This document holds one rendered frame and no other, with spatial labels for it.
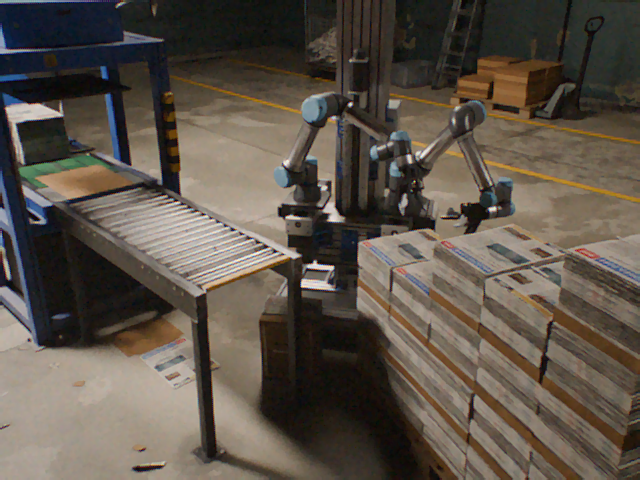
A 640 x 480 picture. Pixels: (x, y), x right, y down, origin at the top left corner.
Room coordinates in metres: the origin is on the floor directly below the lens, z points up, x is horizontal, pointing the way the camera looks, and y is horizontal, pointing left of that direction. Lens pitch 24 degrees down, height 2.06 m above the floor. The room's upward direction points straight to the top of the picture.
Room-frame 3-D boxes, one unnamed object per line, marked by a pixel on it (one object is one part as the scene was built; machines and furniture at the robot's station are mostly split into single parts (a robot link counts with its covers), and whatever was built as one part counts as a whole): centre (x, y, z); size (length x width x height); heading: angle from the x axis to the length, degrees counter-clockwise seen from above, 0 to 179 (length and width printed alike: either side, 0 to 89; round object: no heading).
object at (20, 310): (3.68, 1.42, 0.38); 0.94 x 0.69 x 0.63; 132
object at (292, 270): (3.09, 0.54, 0.74); 1.34 x 0.05 x 0.12; 42
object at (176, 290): (2.75, 0.92, 0.74); 1.34 x 0.05 x 0.12; 42
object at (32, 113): (4.10, 1.80, 0.93); 0.38 x 0.30 x 0.26; 42
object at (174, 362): (2.95, 0.75, 0.00); 0.37 x 0.28 x 0.01; 42
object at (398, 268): (2.25, -0.59, 0.42); 1.17 x 0.39 x 0.83; 25
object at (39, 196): (3.68, 1.42, 0.75); 0.70 x 0.65 x 0.10; 42
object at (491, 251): (2.13, -0.64, 1.06); 0.37 x 0.29 x 0.01; 116
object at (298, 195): (3.28, 0.07, 0.87); 0.15 x 0.15 x 0.10
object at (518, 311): (1.86, -0.77, 0.95); 0.38 x 0.29 x 0.23; 114
